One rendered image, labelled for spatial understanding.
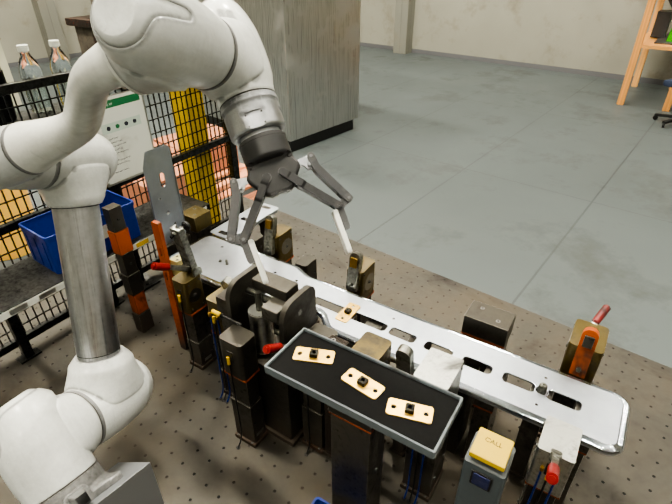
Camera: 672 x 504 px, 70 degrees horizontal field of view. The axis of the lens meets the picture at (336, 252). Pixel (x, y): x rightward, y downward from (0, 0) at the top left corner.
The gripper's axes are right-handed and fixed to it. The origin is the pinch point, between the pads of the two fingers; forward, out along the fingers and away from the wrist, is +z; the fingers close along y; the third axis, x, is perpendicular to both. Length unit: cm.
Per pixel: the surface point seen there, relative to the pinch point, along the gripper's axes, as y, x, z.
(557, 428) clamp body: 37, 19, 48
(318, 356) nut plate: -3.0, 25.9, 19.0
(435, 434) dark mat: 11.3, 8.8, 35.9
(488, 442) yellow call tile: 19.1, 6.5, 39.7
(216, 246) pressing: -23, 96, -17
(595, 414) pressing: 50, 28, 53
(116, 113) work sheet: -40, 98, -73
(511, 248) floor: 158, 263, 39
